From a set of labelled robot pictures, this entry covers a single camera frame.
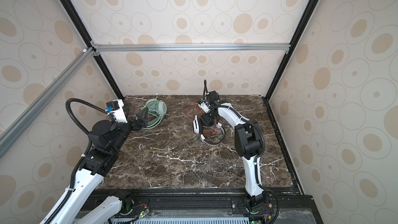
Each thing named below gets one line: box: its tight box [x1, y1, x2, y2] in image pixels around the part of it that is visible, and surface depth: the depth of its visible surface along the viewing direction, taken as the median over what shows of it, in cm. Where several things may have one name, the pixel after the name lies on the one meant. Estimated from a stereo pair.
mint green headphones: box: [141, 98, 167, 130], surface depth 108 cm
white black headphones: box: [192, 115, 226, 146], surface depth 96 cm
